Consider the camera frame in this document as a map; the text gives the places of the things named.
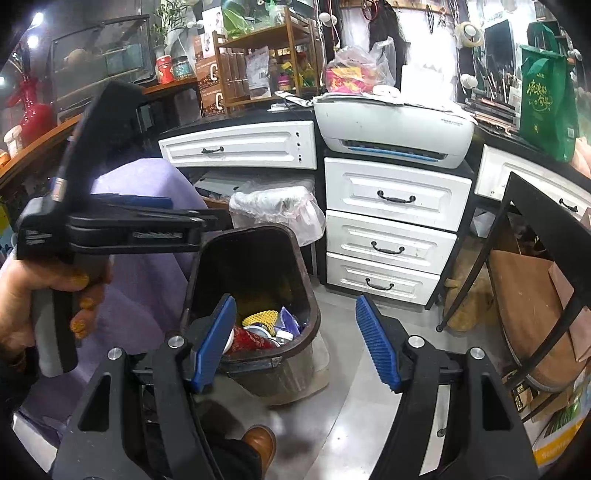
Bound black chair with brown cushion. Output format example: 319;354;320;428
436;172;591;423

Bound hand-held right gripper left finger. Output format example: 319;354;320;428
48;294;238;480

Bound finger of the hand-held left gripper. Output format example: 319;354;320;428
67;207;208;253
90;193;174;209

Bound yellow foam fruit net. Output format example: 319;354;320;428
241;310;280;328

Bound small white cabinet drawer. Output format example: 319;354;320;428
326;253;441;306

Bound purple snack wrapper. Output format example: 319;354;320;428
276;307;303;335

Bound white curved desk drawer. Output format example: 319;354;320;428
474;144;591;221

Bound brown plastic trash bin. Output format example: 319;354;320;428
181;224;329;406

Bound glass tank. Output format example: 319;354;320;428
50;14;155;112

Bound large white cabinet drawer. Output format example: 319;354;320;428
324;157;472;232

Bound white bin with plastic liner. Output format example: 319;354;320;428
229;180;326;247

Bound green tote bag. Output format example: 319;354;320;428
519;21;580;162

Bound wide white desk drawer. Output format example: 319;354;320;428
158;120;318;171

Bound purple floral blanket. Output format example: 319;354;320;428
14;159;222;416

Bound red vase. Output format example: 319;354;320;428
7;76;58;148

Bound brown leather shoe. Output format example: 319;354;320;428
242;425;277;476

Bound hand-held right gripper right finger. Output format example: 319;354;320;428
355;295;539;480

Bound trash items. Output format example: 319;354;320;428
224;325;278;354

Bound person's left hand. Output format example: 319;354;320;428
0;260;114;357

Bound medium white cabinet drawer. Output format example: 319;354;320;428
325;210;459;275

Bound white printer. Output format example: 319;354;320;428
314;90;478;169

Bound red tin can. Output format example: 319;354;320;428
156;55;175;85

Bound wooden shelf rack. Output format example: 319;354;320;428
217;7;324;104

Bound brown cardboard box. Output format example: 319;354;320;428
547;258;591;365

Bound pink yellow snack bag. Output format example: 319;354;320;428
325;46;384;93

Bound green potted plant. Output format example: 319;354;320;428
150;0;190;47

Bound brown coffee box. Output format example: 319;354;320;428
194;34;227;118

